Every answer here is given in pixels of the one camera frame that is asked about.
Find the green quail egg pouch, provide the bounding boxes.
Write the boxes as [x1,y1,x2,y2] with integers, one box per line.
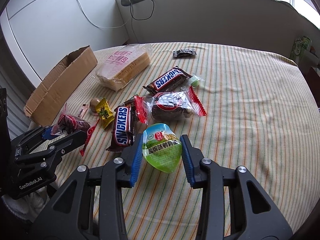
[142,123,182,173]

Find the green printed bag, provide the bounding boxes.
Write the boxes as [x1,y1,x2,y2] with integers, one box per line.
[290,36,312,64]

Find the yellow candy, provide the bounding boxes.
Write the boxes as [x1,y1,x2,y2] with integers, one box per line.
[95,98,114,129]

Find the Snickers bar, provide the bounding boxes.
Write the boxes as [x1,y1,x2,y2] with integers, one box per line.
[143,67,192,95]
[106,98,137,152]

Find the red dates bag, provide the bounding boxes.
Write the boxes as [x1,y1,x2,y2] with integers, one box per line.
[51,103,99,157]

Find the brown cardboard box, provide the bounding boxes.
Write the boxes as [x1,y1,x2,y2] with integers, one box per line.
[24,46,97,126]

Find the black candy wrapper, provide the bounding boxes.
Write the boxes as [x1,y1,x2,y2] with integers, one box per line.
[173,49,197,58]

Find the white cable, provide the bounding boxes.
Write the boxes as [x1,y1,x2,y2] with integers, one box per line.
[71,0,137,30]

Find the round brown snack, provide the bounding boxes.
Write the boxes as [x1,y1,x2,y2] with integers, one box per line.
[89,98,101,113]

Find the striped table cloth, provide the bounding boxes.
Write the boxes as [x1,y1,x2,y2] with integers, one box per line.
[28,42,318,240]

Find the small pink sachet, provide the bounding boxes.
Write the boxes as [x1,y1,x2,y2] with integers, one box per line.
[76,103,89,119]

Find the clear red-edged snack bag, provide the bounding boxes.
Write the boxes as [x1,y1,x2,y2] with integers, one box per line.
[134,86,207,125]

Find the black cable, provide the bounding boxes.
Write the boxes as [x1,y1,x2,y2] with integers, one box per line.
[129,0,156,43]

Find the bagged sliced bread loaf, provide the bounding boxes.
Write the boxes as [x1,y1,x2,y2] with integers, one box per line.
[93,44,153,92]

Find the small green wrapped candy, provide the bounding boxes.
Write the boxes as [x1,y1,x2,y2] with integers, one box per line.
[187,75,204,88]

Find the white cabinet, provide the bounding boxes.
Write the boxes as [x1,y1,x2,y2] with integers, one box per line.
[1,0,129,87]

